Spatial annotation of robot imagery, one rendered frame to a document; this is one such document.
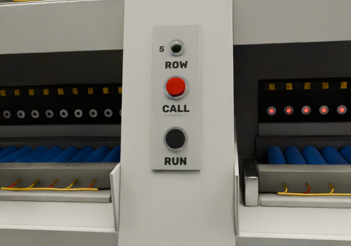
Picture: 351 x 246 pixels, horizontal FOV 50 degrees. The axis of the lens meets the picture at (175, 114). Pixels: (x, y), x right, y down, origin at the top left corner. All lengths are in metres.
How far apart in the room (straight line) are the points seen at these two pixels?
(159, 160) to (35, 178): 0.16
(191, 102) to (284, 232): 0.13
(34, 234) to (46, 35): 0.18
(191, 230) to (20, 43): 0.23
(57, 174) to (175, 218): 0.15
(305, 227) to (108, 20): 0.24
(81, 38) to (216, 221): 0.20
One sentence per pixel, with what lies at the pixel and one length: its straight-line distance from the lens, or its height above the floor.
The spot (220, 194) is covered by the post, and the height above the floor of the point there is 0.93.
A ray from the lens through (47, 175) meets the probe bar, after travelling 0.42.
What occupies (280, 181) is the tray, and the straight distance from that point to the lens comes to 0.37.
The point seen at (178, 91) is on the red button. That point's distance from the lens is 0.31.
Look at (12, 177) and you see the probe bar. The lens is 0.44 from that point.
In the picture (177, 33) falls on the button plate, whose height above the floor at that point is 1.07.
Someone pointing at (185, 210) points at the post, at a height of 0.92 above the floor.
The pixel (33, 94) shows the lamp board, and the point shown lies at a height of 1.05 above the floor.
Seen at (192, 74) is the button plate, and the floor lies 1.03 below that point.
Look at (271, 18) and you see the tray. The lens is 0.34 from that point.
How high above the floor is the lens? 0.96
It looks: 8 degrees up
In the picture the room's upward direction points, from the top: straight up
